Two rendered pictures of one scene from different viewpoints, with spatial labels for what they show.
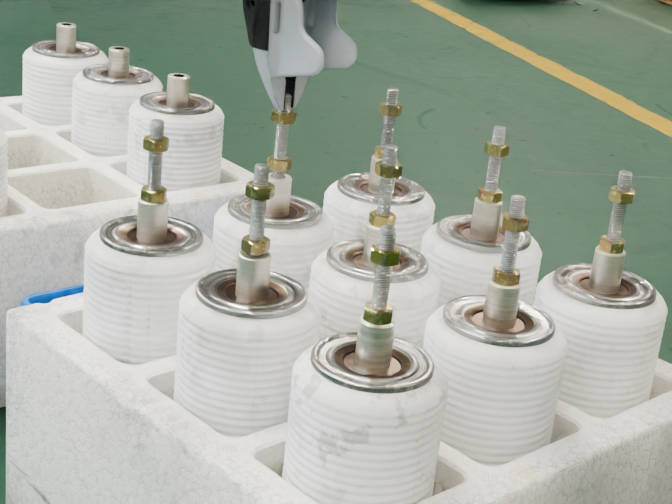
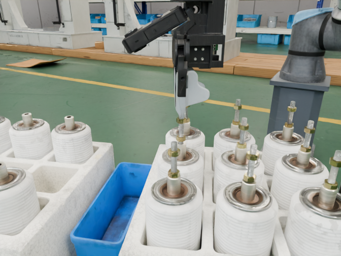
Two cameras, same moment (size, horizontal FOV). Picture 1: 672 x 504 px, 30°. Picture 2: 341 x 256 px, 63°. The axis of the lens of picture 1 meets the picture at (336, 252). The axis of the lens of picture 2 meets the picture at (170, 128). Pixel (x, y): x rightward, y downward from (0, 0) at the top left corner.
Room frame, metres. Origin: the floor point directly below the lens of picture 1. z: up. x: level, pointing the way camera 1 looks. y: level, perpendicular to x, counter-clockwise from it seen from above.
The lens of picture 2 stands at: (0.56, 0.37, 0.52)
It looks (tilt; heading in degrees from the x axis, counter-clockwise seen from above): 23 degrees down; 322
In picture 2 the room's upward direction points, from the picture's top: straight up
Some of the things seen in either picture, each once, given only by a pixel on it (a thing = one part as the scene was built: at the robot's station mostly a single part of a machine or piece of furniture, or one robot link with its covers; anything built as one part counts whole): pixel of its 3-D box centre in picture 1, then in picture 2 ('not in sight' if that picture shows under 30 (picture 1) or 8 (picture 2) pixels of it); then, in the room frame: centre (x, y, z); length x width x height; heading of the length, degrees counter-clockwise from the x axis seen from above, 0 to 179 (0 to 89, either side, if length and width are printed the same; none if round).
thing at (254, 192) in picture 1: (260, 190); (252, 155); (0.77, 0.05, 0.33); 0.02 x 0.02 x 0.01; 47
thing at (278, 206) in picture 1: (276, 196); (180, 150); (0.94, 0.05, 0.26); 0.02 x 0.02 x 0.03
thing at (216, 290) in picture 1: (251, 294); (247, 196); (0.77, 0.05, 0.25); 0.08 x 0.08 x 0.01
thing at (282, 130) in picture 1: (281, 141); (180, 130); (0.94, 0.05, 0.31); 0.01 x 0.01 x 0.08
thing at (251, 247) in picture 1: (255, 244); (249, 177); (0.77, 0.05, 0.29); 0.02 x 0.02 x 0.01; 47
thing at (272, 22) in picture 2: not in sight; (272, 22); (3.49, -4.17, 0.35); 0.16 x 0.15 x 0.19; 22
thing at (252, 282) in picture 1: (253, 276); (248, 189); (0.77, 0.05, 0.26); 0.02 x 0.02 x 0.03
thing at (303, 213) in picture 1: (275, 211); (180, 156); (0.94, 0.05, 0.25); 0.08 x 0.08 x 0.01
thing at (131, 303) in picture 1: (146, 347); (173, 233); (0.86, 0.14, 0.16); 0.10 x 0.10 x 0.18
